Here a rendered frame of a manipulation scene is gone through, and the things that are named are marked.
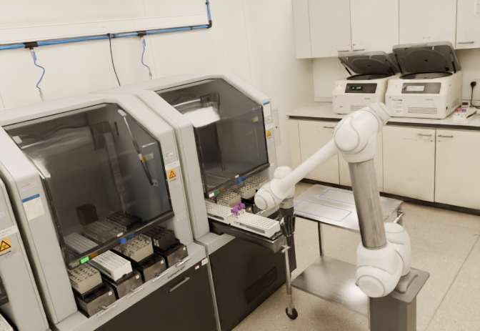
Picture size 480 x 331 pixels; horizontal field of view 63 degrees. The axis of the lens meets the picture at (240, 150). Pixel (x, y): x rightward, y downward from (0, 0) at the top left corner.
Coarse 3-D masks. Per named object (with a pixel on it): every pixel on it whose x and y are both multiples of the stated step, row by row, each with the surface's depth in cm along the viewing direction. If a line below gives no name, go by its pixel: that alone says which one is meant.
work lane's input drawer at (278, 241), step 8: (216, 224) 240; (224, 224) 236; (224, 232) 237; (232, 232) 231; (240, 232) 226; (248, 232) 223; (280, 232) 217; (248, 240) 224; (256, 240) 219; (264, 240) 214; (272, 240) 212; (280, 240) 215; (272, 248) 212; (280, 248) 216; (288, 248) 214
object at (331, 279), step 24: (312, 192) 262; (336, 192) 257; (312, 216) 230; (336, 216) 226; (384, 216) 220; (288, 264) 255; (312, 264) 278; (336, 264) 274; (288, 288) 260; (312, 288) 252; (336, 288) 249; (288, 312) 267; (360, 312) 227
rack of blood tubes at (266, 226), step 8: (240, 216) 232; (248, 216) 231; (256, 216) 230; (232, 224) 232; (240, 224) 230; (248, 224) 222; (256, 224) 220; (264, 224) 219; (272, 224) 218; (256, 232) 219; (264, 232) 221; (272, 232) 215
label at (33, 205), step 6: (24, 186) 162; (30, 186) 164; (36, 186) 165; (30, 198) 164; (36, 198) 166; (24, 204) 163; (30, 204) 164; (36, 204) 166; (42, 204) 168; (30, 210) 165; (36, 210) 167; (42, 210) 168; (30, 216) 165; (36, 216) 167
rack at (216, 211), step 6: (210, 204) 254; (216, 204) 252; (210, 210) 245; (216, 210) 244; (222, 210) 242; (228, 210) 243; (210, 216) 248; (216, 216) 248; (222, 216) 236; (228, 216) 234; (228, 222) 235
